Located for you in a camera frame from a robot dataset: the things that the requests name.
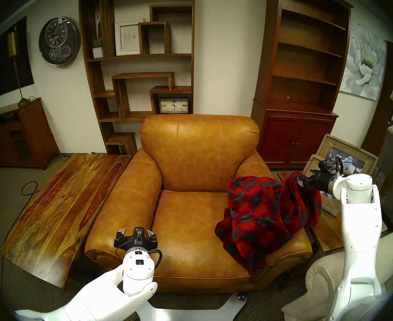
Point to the beige fabric armchair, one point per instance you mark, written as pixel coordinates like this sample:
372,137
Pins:
320,283

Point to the red plaid fleece blanket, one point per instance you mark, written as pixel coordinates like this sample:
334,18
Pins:
260,216

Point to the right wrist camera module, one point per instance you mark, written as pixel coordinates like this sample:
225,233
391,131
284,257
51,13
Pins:
328,165

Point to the open wooden shelf unit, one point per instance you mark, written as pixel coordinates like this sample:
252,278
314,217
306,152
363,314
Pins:
90,79

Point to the grey frame with VIP photo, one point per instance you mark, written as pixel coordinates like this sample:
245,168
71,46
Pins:
350,146

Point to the cherry wood bookcase hutch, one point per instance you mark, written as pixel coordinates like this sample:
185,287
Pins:
293,139

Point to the white framed certificate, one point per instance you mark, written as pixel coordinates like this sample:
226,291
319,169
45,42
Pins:
128,37

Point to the small potted plant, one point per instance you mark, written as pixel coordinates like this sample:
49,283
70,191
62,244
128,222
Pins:
98,52

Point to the striped wood coffee table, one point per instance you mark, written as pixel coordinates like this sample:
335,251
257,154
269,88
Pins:
62,206

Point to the rectangular mantel clock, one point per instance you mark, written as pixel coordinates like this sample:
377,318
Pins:
173,106

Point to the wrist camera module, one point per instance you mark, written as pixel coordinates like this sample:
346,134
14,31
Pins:
139,232
328,165

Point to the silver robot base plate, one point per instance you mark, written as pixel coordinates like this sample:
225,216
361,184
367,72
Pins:
189,312

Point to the dark wood sideboard cabinet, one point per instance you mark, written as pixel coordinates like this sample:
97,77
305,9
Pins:
34,129

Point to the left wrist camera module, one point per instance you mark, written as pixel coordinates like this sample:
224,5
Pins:
139,232

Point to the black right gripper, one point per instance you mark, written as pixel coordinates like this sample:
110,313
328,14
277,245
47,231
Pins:
321,181

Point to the black caster wheel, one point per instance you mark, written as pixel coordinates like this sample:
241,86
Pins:
241,296

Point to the round gear wall clock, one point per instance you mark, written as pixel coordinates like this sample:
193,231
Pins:
59,41

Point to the grey upholstered chair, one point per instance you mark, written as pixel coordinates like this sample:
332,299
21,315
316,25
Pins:
390,149

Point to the tan leather armchair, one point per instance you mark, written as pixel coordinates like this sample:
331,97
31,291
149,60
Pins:
189,149

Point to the gold shade lamp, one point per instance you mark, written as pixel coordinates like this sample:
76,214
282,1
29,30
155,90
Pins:
12,44

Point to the white flower canvas painting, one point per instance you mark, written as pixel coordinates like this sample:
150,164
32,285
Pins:
363,64

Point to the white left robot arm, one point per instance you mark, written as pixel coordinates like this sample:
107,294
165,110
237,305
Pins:
136,266

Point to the rustic wood side table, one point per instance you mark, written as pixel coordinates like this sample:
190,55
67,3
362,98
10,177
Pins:
326,233

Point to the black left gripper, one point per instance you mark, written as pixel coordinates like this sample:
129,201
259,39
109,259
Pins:
136,242

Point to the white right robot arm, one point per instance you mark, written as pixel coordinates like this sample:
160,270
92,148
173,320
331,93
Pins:
360,223

